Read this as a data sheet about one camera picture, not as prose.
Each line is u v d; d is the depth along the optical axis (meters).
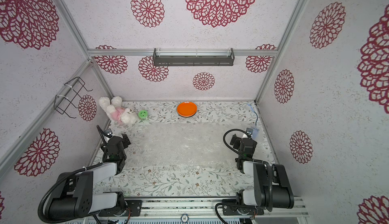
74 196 0.42
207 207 0.76
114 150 0.68
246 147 0.69
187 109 1.14
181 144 0.95
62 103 0.73
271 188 0.40
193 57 0.92
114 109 0.97
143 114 1.06
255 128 0.96
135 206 0.74
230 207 0.74
